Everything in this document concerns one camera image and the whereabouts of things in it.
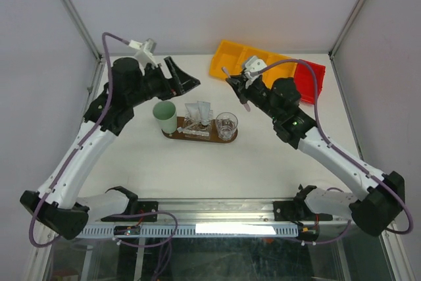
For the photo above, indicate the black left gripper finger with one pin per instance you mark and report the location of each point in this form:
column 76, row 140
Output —
column 189, row 82
column 174, row 80

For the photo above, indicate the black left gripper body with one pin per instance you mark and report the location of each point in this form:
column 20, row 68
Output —
column 155, row 83

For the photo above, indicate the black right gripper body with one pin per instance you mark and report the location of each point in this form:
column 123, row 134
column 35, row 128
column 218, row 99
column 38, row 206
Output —
column 258, row 95

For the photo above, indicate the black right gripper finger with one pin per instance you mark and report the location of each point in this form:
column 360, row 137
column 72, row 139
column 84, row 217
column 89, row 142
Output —
column 240, row 93
column 238, row 82

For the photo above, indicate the pink toothbrush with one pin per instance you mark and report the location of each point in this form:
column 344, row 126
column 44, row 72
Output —
column 225, row 71

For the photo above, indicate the green plastic cup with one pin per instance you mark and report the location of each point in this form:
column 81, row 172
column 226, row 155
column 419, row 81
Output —
column 165, row 114

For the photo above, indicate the clear plastic cup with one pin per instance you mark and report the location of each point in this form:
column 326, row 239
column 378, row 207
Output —
column 226, row 125

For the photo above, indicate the clear acrylic toothbrush holder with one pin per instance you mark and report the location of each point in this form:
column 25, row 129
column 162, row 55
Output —
column 199, row 132

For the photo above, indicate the brown oval wooden tray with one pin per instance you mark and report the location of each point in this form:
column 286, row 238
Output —
column 214, row 134

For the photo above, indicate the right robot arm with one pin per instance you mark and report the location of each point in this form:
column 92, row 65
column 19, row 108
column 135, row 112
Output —
column 374, row 198

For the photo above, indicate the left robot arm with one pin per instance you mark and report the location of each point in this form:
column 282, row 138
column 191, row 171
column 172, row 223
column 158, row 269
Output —
column 56, row 203

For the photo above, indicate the yellow bin left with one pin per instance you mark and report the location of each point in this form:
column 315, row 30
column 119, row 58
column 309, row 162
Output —
column 228, row 55

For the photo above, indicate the yellow bin middle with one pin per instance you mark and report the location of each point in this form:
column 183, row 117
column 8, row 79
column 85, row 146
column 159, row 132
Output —
column 249, row 52

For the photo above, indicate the red plastic bin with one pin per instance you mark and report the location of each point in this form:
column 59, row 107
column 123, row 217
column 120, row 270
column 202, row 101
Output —
column 304, row 80

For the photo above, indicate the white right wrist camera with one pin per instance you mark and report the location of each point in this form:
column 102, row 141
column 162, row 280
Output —
column 252, row 66

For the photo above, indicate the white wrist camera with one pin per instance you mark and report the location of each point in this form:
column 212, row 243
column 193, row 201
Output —
column 144, row 52
column 252, row 66

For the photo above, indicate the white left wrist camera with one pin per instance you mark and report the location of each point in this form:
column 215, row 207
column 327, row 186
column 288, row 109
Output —
column 144, row 52

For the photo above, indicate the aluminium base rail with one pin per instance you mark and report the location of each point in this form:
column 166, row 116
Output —
column 190, row 211

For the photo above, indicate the left aluminium corner post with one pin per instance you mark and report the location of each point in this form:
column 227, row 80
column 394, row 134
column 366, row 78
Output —
column 81, row 28

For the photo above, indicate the aluminium corner post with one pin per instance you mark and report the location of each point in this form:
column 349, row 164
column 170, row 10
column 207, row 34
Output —
column 357, row 7
column 81, row 28

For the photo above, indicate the white slotted cable duct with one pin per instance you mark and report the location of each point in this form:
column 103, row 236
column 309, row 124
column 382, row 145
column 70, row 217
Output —
column 201, row 230

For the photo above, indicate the right aluminium corner post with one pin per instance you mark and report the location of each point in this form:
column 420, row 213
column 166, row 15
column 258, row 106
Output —
column 357, row 7

